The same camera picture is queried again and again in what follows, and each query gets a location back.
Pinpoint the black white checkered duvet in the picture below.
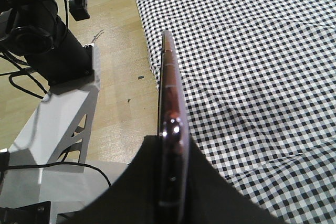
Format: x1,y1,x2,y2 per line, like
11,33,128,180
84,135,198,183
136,0,335,223

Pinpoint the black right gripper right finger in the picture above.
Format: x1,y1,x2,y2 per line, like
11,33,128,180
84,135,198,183
185,139,284,223

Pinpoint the black foldable phone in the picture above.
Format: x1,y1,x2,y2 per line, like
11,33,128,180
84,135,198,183
158,30,190,223

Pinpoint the black braided camera cable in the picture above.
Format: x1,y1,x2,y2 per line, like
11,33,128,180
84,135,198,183
0,162,112,187

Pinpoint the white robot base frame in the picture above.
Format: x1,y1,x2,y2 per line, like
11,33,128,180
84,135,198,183
1,44,127,223

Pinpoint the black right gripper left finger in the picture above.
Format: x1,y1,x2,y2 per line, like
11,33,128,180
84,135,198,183
76,134,169,224

